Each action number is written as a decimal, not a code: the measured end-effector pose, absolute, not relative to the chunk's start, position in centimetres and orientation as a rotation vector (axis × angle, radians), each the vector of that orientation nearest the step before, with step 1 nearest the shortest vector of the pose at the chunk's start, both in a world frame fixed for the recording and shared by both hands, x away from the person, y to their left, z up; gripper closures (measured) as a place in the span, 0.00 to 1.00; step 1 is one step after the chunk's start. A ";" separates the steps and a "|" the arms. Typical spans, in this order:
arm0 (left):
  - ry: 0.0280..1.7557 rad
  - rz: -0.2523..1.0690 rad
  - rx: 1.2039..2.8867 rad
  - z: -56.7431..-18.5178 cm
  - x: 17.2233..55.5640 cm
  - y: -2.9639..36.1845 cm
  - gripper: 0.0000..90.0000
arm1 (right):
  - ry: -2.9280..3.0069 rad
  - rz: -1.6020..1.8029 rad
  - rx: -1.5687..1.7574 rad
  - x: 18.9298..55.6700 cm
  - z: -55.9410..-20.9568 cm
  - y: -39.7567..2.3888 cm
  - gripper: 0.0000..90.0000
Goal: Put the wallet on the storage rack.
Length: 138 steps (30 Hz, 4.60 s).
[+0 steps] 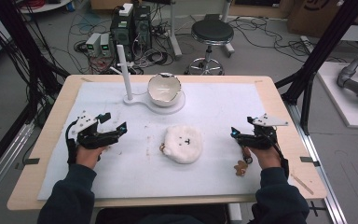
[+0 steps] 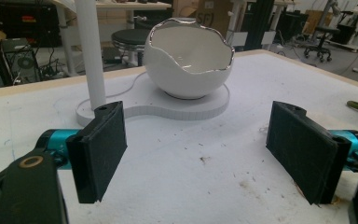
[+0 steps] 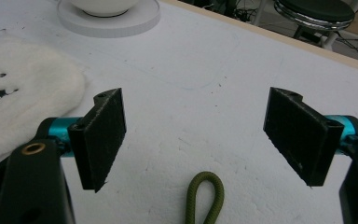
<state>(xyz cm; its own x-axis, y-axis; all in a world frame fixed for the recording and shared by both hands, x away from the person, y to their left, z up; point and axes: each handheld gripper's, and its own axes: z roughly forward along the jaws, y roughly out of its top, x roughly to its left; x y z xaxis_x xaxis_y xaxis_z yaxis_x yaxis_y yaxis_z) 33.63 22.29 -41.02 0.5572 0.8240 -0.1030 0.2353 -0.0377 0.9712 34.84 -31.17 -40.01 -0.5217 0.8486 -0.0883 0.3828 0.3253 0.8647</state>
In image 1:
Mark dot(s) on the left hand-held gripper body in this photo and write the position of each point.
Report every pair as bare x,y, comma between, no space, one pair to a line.
87,137

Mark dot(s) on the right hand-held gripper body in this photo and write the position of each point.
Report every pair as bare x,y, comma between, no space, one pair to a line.
262,138

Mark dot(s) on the person's left hand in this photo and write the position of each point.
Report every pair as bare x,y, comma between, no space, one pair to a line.
88,157

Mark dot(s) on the person's right hand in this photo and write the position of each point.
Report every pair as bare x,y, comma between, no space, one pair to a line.
268,158

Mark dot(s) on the white stand with pole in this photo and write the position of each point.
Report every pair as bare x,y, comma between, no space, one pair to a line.
127,77

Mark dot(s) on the white table mat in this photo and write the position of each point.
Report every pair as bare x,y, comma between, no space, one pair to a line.
136,174

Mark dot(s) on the black tape piece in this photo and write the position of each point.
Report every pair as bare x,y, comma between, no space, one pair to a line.
309,160
31,161

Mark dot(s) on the white plush toy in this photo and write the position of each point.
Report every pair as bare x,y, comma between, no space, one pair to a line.
183,144

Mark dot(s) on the thin wooden stick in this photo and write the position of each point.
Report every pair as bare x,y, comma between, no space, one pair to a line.
302,184

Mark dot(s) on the white eggshell-shaped bowl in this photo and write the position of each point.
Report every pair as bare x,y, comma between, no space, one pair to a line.
164,90

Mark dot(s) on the grey power supply unit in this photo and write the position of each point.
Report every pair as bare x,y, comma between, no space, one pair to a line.
92,44
105,45

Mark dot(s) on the black computer tower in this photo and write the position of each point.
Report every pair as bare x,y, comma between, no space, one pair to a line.
142,28
121,34

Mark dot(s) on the white floor board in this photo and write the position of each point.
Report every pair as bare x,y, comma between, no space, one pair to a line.
348,112

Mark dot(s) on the grey metal stand leg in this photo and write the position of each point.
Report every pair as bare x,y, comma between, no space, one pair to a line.
227,31
174,34

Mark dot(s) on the white power strip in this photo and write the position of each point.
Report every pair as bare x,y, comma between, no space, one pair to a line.
307,43

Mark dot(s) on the black round stool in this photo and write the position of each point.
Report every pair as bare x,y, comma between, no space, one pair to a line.
212,32

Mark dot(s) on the white box on computer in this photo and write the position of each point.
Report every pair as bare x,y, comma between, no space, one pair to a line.
126,9

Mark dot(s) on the cardboard box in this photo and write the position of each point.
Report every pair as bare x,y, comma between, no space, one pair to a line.
317,15

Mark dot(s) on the black metal frame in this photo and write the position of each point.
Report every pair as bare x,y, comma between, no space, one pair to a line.
317,59
21,46

